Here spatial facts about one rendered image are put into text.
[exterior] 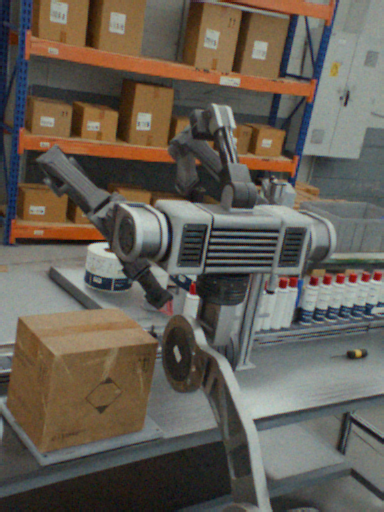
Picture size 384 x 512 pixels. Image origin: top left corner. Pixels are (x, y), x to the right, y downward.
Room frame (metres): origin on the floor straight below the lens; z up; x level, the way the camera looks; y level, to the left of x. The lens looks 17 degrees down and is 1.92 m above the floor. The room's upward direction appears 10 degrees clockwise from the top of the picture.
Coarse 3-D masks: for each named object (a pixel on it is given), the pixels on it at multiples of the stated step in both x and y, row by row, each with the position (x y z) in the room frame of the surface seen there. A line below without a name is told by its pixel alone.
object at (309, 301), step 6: (312, 276) 2.78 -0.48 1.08; (312, 282) 2.76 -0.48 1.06; (306, 288) 2.77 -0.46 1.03; (312, 288) 2.75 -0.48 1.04; (318, 288) 2.77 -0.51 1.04; (306, 294) 2.76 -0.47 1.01; (312, 294) 2.75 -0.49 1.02; (306, 300) 2.76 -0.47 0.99; (312, 300) 2.75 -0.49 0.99; (306, 306) 2.75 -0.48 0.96; (312, 306) 2.76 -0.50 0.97; (300, 312) 2.78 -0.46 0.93; (306, 312) 2.75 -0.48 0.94; (312, 312) 2.76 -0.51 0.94; (300, 318) 2.76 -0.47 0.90; (306, 318) 2.75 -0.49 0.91; (306, 324) 2.75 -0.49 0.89
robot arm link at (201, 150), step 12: (180, 132) 2.22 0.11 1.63; (180, 144) 2.14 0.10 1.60; (192, 144) 2.14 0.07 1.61; (204, 144) 2.15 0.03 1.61; (180, 156) 2.24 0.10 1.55; (204, 156) 2.13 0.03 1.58; (216, 156) 2.13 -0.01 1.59; (216, 168) 2.11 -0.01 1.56; (264, 204) 2.07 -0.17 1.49; (276, 204) 2.07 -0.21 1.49
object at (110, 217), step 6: (114, 204) 1.68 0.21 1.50; (126, 204) 1.68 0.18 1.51; (132, 204) 1.69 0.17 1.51; (138, 204) 1.70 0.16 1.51; (144, 204) 1.71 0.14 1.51; (108, 210) 1.74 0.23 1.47; (114, 210) 1.68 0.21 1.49; (108, 216) 1.71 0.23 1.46; (114, 216) 1.67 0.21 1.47; (108, 222) 1.70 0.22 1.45; (114, 222) 1.67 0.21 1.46; (108, 228) 1.70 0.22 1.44; (114, 228) 1.67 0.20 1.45; (108, 240) 1.68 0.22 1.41; (108, 246) 1.68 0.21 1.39
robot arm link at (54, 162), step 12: (48, 156) 2.06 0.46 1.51; (60, 156) 2.04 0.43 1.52; (48, 168) 2.04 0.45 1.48; (60, 168) 2.00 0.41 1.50; (72, 168) 1.98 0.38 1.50; (60, 180) 2.10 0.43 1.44; (72, 180) 1.94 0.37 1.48; (84, 180) 1.93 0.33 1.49; (84, 192) 1.89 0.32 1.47; (96, 192) 1.87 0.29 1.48; (96, 204) 1.83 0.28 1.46; (96, 216) 1.78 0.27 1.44; (96, 228) 1.83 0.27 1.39
